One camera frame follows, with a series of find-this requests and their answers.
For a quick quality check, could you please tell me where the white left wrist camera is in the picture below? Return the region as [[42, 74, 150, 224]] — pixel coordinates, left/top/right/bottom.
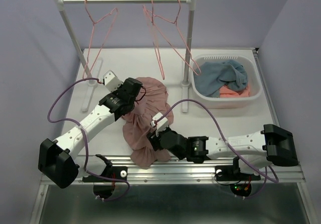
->
[[100, 70, 123, 92]]

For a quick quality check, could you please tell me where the salmon orange skirt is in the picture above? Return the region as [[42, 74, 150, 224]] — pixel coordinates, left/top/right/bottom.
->
[[219, 85, 250, 98]]

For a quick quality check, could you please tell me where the white clothes rack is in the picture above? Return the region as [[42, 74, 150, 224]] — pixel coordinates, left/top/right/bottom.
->
[[50, 0, 199, 114]]

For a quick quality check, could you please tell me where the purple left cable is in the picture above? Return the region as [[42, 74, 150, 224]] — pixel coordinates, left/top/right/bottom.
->
[[47, 77, 131, 201]]

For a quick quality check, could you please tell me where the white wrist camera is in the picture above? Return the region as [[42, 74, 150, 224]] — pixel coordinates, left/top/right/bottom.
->
[[150, 112, 169, 134], [100, 70, 123, 92]]

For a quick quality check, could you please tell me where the pink wire hanger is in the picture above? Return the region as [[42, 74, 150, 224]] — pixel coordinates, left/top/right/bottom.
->
[[82, 0, 119, 79], [142, 0, 165, 80], [153, 0, 202, 75]]

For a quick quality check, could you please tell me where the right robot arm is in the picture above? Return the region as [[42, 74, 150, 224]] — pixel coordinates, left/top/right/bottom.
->
[[147, 124, 298, 179]]

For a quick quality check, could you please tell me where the aluminium mounting rail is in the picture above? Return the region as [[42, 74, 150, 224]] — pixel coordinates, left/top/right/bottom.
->
[[41, 155, 305, 186]]

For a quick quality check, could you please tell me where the blue denim skirt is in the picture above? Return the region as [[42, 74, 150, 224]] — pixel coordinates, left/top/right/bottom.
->
[[194, 60, 248, 98]]

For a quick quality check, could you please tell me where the empty pink wire hanger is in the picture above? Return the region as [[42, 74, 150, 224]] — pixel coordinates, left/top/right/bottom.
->
[[82, 0, 119, 79]]

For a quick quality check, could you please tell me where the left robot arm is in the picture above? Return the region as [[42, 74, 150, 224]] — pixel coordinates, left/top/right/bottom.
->
[[38, 78, 143, 189]]

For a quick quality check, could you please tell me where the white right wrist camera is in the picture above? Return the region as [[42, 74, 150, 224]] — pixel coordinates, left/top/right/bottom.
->
[[150, 112, 169, 134]]

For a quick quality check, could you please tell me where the white plastic basket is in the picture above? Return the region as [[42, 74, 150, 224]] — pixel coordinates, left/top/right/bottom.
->
[[189, 52, 263, 109]]

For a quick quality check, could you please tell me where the dusty pink ruffled dress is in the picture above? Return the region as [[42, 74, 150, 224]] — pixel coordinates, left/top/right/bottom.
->
[[122, 77, 171, 169]]

